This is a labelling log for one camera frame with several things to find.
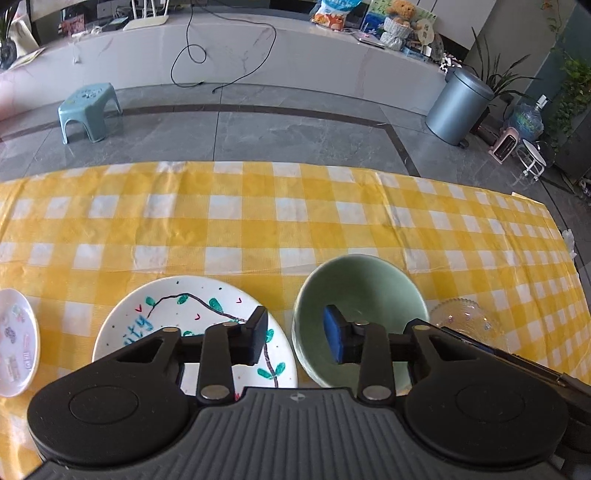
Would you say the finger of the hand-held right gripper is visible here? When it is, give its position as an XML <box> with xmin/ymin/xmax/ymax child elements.
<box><xmin>440</xmin><ymin>325</ymin><xmax>568</xmax><ymax>387</ymax></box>

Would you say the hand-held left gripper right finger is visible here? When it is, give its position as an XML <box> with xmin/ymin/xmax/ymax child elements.
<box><xmin>322</xmin><ymin>305</ymin><xmax>492</xmax><ymax>403</ymax></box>

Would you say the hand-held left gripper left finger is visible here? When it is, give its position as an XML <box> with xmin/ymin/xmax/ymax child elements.
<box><xmin>99</xmin><ymin>305</ymin><xmax>269</xmax><ymax>403</ymax></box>

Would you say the clear glass bowl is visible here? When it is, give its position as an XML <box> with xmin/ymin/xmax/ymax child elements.
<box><xmin>428</xmin><ymin>298</ymin><xmax>506</xmax><ymax>354</ymax></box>

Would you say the green ceramic bowl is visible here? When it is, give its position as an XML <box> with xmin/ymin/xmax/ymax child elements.
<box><xmin>292</xmin><ymin>255</ymin><xmax>431</xmax><ymax>389</ymax></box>

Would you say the white plate with painted vine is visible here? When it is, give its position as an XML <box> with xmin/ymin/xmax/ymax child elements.
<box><xmin>91</xmin><ymin>275</ymin><xmax>299</xmax><ymax>401</ymax></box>

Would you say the small white plate with stickers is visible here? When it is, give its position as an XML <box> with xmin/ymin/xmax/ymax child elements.
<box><xmin>0</xmin><ymin>288</ymin><xmax>41</xmax><ymax>398</ymax></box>

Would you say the yellow checked tablecloth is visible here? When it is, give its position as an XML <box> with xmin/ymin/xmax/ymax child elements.
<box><xmin>0</xmin><ymin>161</ymin><xmax>583</xmax><ymax>480</ymax></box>

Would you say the white crumpled plastic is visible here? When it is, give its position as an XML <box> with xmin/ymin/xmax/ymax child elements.
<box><xmin>560</xmin><ymin>227</ymin><xmax>579</xmax><ymax>260</ymax></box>

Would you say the white round stand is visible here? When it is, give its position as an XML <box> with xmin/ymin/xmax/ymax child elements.
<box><xmin>515</xmin><ymin>138</ymin><xmax>549</xmax><ymax>184</ymax></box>

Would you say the small pink heater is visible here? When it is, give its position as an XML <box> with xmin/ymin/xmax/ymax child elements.
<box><xmin>488</xmin><ymin>128</ymin><xmax>521</xmax><ymax>165</ymax></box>

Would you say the blue water jug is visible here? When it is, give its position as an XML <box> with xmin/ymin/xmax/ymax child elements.
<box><xmin>508</xmin><ymin>95</ymin><xmax>549</xmax><ymax>141</ymax></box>

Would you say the grey metal trash bin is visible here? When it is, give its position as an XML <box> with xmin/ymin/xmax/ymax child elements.
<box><xmin>425</xmin><ymin>67</ymin><xmax>495</xmax><ymax>149</ymax></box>

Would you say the green climbing plant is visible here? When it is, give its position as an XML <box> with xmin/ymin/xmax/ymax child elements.
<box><xmin>545</xmin><ymin>46</ymin><xmax>591</xmax><ymax>151</ymax></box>

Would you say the long-leaf potted plant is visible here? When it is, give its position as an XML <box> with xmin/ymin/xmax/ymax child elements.
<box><xmin>466</xmin><ymin>27</ymin><xmax>542</xmax><ymax>108</ymax></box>

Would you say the white marble ledge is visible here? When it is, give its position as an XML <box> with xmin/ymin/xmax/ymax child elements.
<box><xmin>0</xmin><ymin>18</ymin><xmax>467</xmax><ymax>136</ymax></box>

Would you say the light blue plastic stool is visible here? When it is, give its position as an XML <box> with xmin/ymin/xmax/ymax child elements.
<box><xmin>58</xmin><ymin>83</ymin><xmax>123</xmax><ymax>144</ymax></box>

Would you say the green picture box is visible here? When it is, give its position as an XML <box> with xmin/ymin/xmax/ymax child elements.
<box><xmin>362</xmin><ymin>0</ymin><xmax>393</xmax><ymax>34</ymax></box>

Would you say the blue and orange snack bag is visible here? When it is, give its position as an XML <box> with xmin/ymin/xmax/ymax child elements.
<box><xmin>309</xmin><ymin>0</ymin><xmax>366</xmax><ymax>31</ymax></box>

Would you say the brown teddy bear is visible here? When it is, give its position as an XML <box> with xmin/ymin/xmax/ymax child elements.
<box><xmin>385</xmin><ymin>0</ymin><xmax>419</xmax><ymax>24</ymax></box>

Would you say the white router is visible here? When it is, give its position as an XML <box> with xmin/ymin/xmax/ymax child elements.
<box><xmin>122</xmin><ymin>0</ymin><xmax>170</xmax><ymax>31</ymax></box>

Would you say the yellow paper sheet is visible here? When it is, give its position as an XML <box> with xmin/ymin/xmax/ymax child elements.
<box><xmin>8</xmin><ymin>46</ymin><xmax>48</xmax><ymax>71</ymax></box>

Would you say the pink photo card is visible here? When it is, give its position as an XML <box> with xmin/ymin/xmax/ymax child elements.
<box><xmin>60</xmin><ymin>14</ymin><xmax>86</xmax><ymax>36</ymax></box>

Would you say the green plant in blue vase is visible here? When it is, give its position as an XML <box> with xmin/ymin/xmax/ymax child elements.
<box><xmin>0</xmin><ymin>8</ymin><xmax>20</xmax><ymax>71</ymax></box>

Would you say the black cable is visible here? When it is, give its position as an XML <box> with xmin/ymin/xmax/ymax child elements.
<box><xmin>171</xmin><ymin>0</ymin><xmax>278</xmax><ymax>95</ymax></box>

